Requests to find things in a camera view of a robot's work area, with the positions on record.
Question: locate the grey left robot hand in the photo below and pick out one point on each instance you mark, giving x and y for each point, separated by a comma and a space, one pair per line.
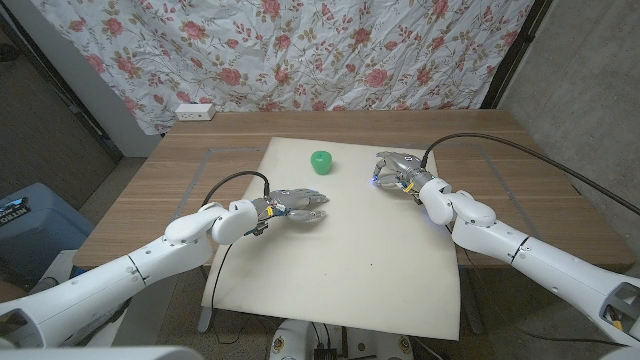
295, 198

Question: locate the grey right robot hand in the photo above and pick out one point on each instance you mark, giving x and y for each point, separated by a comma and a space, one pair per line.
405, 167

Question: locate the cream foam mat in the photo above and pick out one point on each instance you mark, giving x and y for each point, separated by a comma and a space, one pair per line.
340, 260

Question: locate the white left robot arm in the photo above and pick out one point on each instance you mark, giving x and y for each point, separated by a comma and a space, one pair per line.
125, 280

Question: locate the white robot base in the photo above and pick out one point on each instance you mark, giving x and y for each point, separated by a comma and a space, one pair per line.
295, 340

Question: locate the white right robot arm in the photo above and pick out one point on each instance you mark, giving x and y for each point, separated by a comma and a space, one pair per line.
500, 235

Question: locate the white power strip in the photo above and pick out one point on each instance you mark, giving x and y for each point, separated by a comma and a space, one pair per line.
195, 112

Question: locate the floral rose backdrop cloth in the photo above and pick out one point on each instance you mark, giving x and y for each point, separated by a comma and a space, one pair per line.
300, 55

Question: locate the grey table leg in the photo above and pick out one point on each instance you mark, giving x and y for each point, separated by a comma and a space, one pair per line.
205, 320

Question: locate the black backdrop stand pole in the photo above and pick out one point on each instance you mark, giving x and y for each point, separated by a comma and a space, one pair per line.
515, 55
60, 85

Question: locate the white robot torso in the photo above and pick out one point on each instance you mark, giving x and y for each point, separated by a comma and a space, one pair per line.
100, 354

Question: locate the blue storage container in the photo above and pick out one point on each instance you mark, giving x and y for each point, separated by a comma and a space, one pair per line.
40, 230

